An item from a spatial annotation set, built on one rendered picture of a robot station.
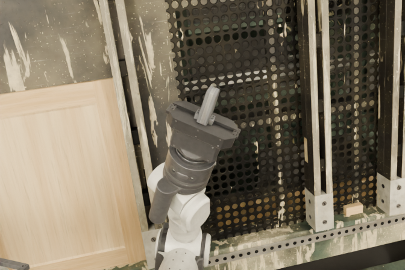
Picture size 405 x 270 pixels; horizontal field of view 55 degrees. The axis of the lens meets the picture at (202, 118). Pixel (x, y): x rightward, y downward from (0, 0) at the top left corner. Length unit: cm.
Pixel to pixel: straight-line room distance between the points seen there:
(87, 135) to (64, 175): 13
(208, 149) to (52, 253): 74
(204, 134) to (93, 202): 62
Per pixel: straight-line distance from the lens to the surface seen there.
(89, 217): 121
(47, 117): 111
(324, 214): 130
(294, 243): 133
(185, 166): 67
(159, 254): 97
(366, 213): 144
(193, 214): 75
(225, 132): 64
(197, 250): 98
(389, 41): 126
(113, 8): 103
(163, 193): 70
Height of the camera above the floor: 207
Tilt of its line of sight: 48 degrees down
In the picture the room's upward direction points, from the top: straight up
